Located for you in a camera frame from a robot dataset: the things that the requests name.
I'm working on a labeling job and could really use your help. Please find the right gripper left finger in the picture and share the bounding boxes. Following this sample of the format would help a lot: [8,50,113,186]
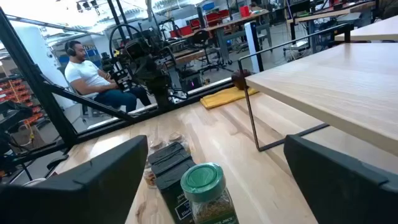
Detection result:
[0,134,149,224]

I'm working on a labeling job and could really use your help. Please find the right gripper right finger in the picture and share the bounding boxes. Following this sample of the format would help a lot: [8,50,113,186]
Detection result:
[283,134,398,224]

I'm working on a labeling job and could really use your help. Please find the small cork-lidded glass jar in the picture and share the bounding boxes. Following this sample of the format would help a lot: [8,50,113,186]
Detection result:
[167,131,188,149]
[148,138,167,154]

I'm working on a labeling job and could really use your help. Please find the dark green spice tin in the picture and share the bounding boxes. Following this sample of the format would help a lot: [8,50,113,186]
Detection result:
[154,169,196,224]
[151,157,197,183]
[147,141,191,167]

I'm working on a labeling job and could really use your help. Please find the seated person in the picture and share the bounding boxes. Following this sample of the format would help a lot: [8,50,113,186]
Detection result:
[64,40,152,113]

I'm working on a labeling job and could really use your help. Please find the person's black headphones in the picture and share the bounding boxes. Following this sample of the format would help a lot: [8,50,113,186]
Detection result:
[64,40,78,57]

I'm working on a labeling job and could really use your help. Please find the red storage bin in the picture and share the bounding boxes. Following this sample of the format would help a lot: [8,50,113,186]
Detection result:
[178,24,194,37]

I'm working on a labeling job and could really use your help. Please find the black office chair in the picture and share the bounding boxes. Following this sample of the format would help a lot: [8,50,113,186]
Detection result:
[190,29,220,74]

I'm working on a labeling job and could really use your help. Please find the rack with orange parts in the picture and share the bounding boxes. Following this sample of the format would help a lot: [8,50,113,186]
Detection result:
[0,77,44,125]

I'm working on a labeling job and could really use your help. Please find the dark red apple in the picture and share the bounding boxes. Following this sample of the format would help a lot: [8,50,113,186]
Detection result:
[231,68,252,91]

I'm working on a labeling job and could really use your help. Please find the wooden workbench with grey legs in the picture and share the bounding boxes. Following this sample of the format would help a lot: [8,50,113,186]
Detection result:
[182,9,273,65]

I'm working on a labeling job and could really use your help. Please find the white upright panel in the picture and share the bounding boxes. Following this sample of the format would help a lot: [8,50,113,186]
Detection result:
[244,21,264,74]

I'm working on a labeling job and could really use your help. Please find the light wooden table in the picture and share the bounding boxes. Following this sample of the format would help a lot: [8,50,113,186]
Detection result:
[334,14,398,43]

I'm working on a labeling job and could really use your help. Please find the wooden shelf with black frame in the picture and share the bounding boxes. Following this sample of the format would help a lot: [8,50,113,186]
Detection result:
[238,23,398,158]

